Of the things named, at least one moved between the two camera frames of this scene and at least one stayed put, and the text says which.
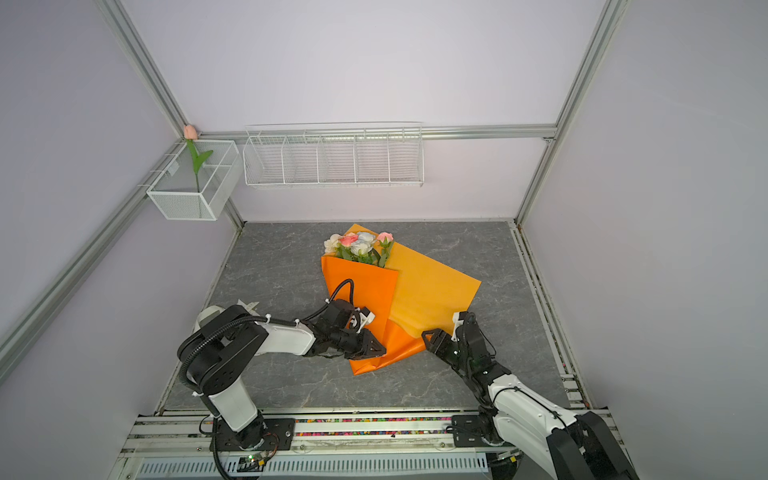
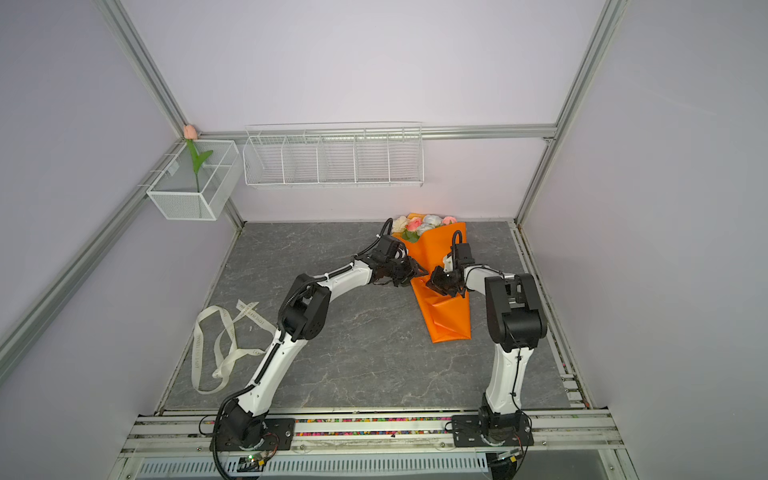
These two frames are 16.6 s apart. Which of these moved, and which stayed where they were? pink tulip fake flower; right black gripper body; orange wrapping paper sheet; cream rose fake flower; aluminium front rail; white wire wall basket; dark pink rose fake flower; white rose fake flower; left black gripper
Moved: dark pink rose fake flower; orange wrapping paper sheet; left black gripper; white rose fake flower; cream rose fake flower; right black gripper body
Stayed: pink tulip fake flower; aluminium front rail; white wire wall basket
